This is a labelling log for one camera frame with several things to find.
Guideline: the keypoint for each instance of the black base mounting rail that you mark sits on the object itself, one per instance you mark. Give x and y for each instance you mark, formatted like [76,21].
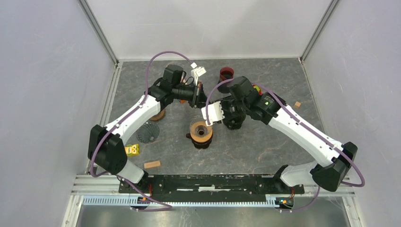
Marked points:
[215,188]

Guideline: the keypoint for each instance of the dark red black carafe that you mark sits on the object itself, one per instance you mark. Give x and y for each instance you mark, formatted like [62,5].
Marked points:
[225,74]

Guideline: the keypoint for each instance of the brown glass dripper cup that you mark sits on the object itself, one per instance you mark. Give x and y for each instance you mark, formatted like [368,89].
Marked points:
[199,145]

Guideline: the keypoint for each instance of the flat wooden block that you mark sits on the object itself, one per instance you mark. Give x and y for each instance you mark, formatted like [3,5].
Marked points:
[153,164]

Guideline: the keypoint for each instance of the small wooden cube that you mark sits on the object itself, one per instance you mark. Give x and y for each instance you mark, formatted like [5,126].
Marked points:
[296,105]

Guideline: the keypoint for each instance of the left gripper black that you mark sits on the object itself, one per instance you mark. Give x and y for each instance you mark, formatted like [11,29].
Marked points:
[198,101]

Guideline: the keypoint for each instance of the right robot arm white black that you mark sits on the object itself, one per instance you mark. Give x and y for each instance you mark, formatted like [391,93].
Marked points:
[332,158]

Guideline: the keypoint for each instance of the clear glass dripper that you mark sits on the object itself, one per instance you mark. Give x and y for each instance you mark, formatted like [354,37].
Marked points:
[199,130]

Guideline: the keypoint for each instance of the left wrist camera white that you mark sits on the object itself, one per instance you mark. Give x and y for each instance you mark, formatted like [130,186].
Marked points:
[196,73]

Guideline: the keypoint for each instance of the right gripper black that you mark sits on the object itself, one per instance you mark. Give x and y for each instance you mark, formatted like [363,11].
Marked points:
[223,104]

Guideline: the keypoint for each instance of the green glass dripper cup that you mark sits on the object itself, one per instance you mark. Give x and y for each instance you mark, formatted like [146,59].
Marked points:
[234,123]

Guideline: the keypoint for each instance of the yellow green toy figure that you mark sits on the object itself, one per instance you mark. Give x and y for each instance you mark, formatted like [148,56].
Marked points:
[132,150]

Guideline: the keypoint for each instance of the colourful toy block stack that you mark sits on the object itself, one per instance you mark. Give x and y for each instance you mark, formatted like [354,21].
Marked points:
[257,89]

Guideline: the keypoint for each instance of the grey ribbed dripper cone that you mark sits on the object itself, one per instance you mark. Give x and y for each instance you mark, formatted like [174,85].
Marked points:
[147,133]

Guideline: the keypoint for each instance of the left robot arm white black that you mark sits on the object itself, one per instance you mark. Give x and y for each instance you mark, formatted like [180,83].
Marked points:
[107,143]

